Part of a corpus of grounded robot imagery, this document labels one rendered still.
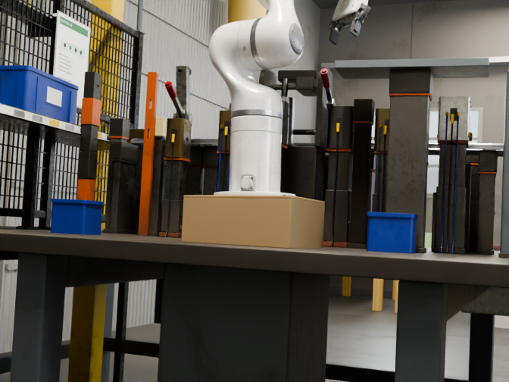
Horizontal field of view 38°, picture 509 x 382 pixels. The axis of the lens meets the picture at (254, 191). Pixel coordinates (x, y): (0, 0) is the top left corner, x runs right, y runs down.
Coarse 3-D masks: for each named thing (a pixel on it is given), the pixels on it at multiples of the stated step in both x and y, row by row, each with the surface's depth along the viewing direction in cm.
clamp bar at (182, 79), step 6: (180, 66) 222; (186, 66) 221; (180, 72) 221; (186, 72) 222; (180, 78) 222; (186, 78) 222; (180, 84) 223; (186, 84) 222; (180, 90) 223; (186, 90) 222; (180, 96) 223; (186, 96) 222; (180, 102) 223; (186, 102) 222; (186, 108) 223; (186, 114) 223
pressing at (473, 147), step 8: (136, 144) 240; (192, 144) 239; (200, 144) 238; (208, 144) 236; (216, 144) 235; (296, 144) 223; (304, 144) 223; (312, 144) 222; (432, 144) 207; (472, 144) 203; (480, 144) 203; (488, 144) 202; (496, 144) 202; (328, 152) 234; (432, 152) 224; (472, 152) 220
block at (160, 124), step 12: (156, 120) 227; (156, 132) 226; (156, 144) 227; (156, 156) 226; (156, 168) 226; (156, 180) 226; (156, 192) 226; (156, 204) 225; (156, 216) 225; (156, 228) 225
